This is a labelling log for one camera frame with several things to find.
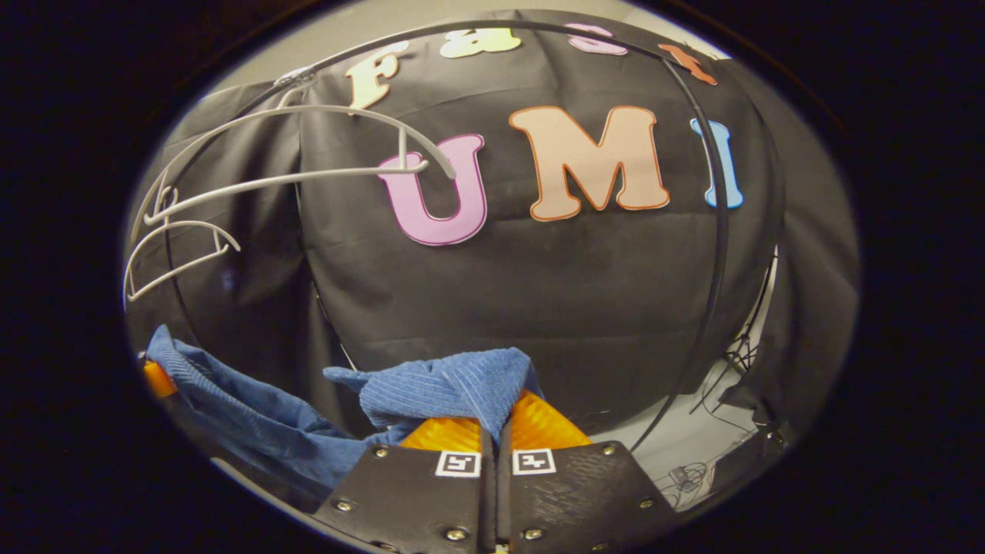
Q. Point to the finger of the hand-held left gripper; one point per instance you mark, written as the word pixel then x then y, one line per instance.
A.
pixel 160 379

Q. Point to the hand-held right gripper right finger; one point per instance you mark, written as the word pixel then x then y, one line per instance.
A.
pixel 577 500

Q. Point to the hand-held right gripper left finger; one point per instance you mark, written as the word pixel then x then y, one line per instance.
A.
pixel 415 500

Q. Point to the white clothes hanger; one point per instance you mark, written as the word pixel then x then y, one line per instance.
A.
pixel 181 225
pixel 308 178

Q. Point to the black metal clothes rack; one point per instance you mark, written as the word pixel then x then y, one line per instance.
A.
pixel 724 231

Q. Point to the black floor box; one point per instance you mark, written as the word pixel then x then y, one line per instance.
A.
pixel 742 462

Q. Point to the black backdrop cloth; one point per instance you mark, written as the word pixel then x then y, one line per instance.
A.
pixel 539 292

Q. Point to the black tripod stand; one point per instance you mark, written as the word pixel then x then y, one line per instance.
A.
pixel 742 346

